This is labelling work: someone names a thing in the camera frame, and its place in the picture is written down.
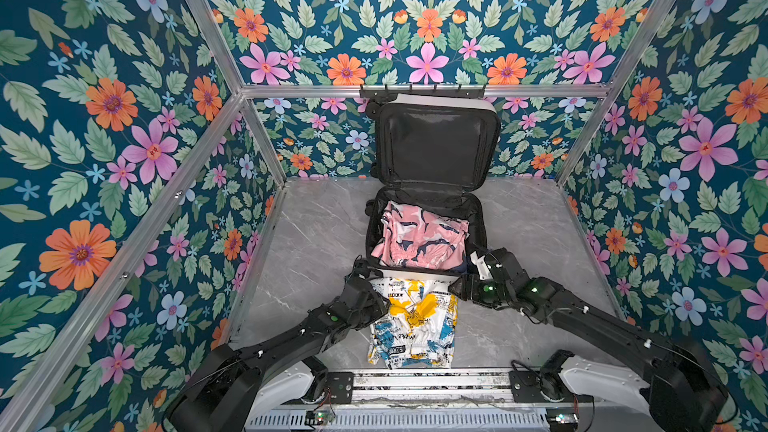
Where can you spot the white vent grille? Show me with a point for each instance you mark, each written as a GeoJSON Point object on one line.
{"type": "Point", "coordinates": [401, 420]}

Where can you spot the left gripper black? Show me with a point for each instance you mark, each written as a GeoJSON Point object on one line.
{"type": "Point", "coordinates": [379, 303]}

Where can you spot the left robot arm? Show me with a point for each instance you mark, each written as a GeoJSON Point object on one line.
{"type": "Point", "coordinates": [222, 391]}

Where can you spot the black hook rack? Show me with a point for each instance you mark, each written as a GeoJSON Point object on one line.
{"type": "Point", "coordinates": [382, 93]}

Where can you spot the pink patterned garment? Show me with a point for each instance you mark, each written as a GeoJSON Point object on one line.
{"type": "Point", "coordinates": [413, 237]}

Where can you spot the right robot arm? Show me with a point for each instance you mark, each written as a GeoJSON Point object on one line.
{"type": "Point", "coordinates": [674, 383]}

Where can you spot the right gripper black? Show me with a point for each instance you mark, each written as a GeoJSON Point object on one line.
{"type": "Point", "coordinates": [471, 288]}

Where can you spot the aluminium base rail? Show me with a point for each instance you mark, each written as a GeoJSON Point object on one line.
{"type": "Point", "coordinates": [432, 387]}

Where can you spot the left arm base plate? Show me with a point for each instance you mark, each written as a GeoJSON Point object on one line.
{"type": "Point", "coordinates": [338, 387]}

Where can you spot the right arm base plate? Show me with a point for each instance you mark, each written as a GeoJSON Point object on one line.
{"type": "Point", "coordinates": [531, 386]}

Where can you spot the white hard-shell suitcase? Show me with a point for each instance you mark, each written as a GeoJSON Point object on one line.
{"type": "Point", "coordinates": [434, 153]}

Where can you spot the white yellow blue patterned garment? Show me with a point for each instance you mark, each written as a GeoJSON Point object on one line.
{"type": "Point", "coordinates": [420, 327]}

